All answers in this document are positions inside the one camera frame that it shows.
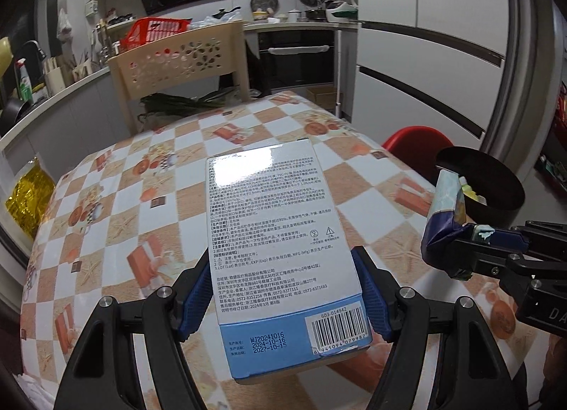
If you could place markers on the grey round plate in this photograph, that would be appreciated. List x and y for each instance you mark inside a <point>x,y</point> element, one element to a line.
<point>264,1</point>

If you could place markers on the bunch of green chives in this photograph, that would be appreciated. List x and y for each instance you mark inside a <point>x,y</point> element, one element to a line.
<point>177,104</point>

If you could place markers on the white floor mop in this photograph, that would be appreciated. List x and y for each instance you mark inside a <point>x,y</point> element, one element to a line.
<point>337,73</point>

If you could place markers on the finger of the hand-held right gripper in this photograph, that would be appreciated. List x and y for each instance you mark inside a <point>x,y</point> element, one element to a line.
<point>509,240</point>
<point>483,266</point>

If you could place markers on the checked printed tablecloth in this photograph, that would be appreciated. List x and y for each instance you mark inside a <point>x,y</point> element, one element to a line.
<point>133,197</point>

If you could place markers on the green spray bottle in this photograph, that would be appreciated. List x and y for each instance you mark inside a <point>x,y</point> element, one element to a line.
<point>24,86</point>

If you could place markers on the grey door frame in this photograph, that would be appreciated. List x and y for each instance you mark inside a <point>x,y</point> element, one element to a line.
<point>531,59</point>

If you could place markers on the white cardboard box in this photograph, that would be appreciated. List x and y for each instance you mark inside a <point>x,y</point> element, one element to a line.
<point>274,224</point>

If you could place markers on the red plastic stool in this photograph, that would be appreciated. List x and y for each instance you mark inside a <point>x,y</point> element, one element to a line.
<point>412,139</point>

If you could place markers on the black built-in oven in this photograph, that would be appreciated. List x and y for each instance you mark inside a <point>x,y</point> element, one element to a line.
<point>297,71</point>

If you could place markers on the black jacket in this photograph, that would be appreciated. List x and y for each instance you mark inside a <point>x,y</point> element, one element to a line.
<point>253,68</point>

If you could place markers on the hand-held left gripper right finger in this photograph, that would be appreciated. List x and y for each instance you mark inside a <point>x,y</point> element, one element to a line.
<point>376,299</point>

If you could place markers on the black kitchen faucet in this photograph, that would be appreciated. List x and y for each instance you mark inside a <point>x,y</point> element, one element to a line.
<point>37,48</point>

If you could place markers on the beige knife block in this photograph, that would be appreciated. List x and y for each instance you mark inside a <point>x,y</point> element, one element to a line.
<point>55,77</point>

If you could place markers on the red plastic basket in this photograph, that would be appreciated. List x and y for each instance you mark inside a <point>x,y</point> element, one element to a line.
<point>150,31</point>

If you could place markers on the gold foil bag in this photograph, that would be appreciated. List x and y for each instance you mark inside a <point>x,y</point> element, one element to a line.
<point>29,197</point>

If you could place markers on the white enamel pot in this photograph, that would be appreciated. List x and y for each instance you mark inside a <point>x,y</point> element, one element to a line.
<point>295,15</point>

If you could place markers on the black wok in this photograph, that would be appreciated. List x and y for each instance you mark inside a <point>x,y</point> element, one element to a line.
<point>221,15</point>

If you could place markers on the pale green bag roll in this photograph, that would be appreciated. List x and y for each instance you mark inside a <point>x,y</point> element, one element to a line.
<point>471,192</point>

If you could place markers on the brown cardboard box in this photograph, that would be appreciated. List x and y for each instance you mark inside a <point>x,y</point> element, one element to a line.
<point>321,97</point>

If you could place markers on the grey kitchen counter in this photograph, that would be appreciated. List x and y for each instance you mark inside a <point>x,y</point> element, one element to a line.
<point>79,99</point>

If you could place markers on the beige plastic chair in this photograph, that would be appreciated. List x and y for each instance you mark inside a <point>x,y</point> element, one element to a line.
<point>177,55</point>

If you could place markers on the blue packet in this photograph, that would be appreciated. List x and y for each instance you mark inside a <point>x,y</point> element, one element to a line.
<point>445,215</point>

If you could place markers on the hanging white plastic bag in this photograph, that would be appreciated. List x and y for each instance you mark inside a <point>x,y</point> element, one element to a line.
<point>65,26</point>

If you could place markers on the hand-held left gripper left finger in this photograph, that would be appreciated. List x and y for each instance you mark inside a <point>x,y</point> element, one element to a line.
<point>197,299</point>

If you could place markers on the red printed blanket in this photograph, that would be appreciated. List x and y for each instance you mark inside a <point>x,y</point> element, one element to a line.
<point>560,117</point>

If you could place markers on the white green rice cooker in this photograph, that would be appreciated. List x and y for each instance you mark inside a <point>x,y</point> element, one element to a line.
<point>341,11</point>

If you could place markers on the black lidded saucepan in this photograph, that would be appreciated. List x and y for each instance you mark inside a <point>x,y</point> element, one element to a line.
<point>315,14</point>

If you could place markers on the person's right forearm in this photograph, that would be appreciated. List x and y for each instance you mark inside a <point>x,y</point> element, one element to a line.
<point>558,365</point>

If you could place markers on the black frying pan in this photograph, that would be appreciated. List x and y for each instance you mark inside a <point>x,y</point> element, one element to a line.
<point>15,115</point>

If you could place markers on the black trash bin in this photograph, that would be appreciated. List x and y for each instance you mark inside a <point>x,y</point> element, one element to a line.
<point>500,188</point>

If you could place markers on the white refrigerator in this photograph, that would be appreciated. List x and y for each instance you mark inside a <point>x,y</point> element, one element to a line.
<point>421,37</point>

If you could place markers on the glass bottle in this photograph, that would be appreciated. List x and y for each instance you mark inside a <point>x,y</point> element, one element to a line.
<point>102,42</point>

